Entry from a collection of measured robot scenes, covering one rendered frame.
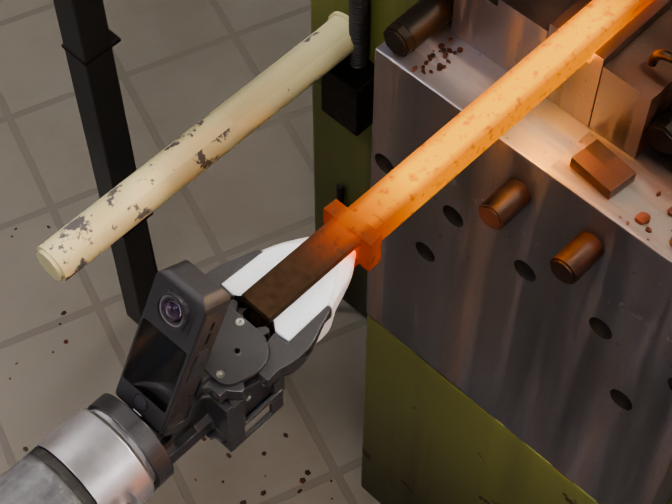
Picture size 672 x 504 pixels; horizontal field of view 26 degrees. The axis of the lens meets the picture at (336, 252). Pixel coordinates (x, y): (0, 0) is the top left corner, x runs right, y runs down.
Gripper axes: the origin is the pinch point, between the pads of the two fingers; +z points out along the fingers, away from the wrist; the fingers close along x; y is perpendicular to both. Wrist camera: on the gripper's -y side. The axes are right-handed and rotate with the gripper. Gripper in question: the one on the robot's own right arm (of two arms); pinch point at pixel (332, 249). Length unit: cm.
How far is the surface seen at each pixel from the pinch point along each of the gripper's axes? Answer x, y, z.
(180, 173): -35, 37, 14
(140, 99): -89, 100, 48
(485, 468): 3, 66, 22
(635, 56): 4.0, 1.0, 30.2
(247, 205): -62, 100, 45
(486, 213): 0.7, 12.9, 17.8
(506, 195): 1.1, 12.0, 19.7
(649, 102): 7.4, 1.5, 27.6
